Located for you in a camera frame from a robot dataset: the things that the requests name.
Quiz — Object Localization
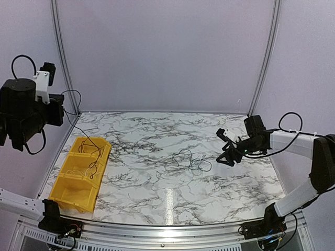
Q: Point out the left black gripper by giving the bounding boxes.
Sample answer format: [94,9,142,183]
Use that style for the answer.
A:
[15,93,63,145]

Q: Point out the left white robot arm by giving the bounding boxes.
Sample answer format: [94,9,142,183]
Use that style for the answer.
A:
[1,76,64,221]

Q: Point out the yellow bin far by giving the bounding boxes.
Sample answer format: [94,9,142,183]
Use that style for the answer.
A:
[69,136,111,166]

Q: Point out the thin dark red wire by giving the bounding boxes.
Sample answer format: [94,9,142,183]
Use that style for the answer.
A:
[80,141,104,155]

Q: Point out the dark green wire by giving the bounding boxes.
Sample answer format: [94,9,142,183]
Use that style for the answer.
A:
[172,149,213,176]

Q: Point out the yellow bin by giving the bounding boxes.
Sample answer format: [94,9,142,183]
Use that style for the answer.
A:
[69,136,111,166]
[49,175,100,213]
[59,154,106,185]

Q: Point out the yellow bin middle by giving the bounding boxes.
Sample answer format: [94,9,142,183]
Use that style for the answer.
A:
[59,154,106,185]

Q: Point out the aluminium frame post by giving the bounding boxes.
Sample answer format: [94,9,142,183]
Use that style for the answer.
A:
[50,0,80,115]
[247,0,282,117]

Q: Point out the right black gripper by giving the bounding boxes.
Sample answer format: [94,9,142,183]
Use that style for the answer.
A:
[216,137,263,166]

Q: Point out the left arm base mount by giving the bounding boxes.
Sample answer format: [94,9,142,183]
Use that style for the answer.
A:
[38,218,83,250]

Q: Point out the right aluminium frame post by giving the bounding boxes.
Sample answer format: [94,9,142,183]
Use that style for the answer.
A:
[247,0,282,117]

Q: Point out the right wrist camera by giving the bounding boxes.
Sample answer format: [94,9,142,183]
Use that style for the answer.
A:
[216,128,240,143]

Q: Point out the black wire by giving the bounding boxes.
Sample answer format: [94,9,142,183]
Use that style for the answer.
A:
[60,90,105,180]

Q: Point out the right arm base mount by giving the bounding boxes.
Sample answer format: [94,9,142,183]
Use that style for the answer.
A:
[238,220,287,250]

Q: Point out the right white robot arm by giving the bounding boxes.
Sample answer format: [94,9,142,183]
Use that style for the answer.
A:
[216,115,334,238]

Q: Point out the front aluminium rail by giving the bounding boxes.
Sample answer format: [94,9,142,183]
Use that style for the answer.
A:
[9,213,315,250]

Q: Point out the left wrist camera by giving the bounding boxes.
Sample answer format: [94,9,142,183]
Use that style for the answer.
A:
[32,62,56,105]

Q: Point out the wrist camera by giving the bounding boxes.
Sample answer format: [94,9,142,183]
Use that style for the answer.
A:
[216,128,240,143]
[32,62,56,105]

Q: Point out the left aluminium frame post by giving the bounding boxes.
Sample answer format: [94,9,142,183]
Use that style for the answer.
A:
[50,0,80,115]

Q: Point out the yellow bin near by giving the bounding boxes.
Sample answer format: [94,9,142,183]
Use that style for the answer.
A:
[49,175,100,213]

